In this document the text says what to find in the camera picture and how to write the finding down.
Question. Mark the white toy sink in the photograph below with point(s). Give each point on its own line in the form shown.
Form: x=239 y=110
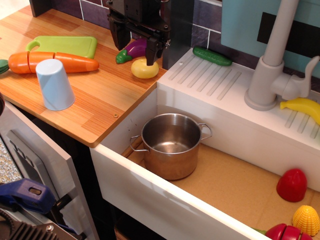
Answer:
x=231 y=195

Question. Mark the yellow toy banana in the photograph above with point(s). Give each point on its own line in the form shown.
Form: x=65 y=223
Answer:
x=303 y=105

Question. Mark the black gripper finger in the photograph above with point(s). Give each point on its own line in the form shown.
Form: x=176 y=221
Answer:
x=120 y=34
x=154 y=49

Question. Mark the white oven door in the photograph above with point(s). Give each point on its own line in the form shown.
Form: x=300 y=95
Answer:
x=39 y=158

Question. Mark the yellow toy potato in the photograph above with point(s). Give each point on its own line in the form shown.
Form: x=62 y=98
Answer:
x=141 y=70

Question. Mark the purple toy eggplant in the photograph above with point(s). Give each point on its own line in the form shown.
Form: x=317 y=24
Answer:
x=134 y=50

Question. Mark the yellow toy corn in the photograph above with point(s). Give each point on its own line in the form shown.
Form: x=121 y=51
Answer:
x=307 y=220

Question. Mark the green toy cucumber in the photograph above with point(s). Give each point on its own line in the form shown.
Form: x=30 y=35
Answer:
x=211 y=56

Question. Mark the light blue plastic cup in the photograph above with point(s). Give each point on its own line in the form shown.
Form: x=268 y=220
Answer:
x=54 y=84

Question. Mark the green plastic cutting board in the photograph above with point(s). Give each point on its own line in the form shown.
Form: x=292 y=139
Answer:
x=84 y=46

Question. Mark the stainless steel pot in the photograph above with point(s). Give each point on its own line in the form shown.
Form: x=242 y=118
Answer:
x=171 y=143

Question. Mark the red toy pepper half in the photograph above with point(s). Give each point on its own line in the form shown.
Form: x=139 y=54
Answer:
x=292 y=186

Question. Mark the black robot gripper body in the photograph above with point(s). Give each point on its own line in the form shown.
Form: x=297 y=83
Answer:
x=142 y=17

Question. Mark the blue clamp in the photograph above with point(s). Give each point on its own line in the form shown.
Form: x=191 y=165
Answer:
x=28 y=194

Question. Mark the orange toy carrot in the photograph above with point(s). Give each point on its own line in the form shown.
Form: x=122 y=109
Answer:
x=26 y=62

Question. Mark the grey toy faucet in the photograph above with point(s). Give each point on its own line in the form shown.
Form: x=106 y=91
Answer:
x=268 y=80

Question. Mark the black post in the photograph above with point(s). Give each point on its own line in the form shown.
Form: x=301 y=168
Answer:
x=179 y=15

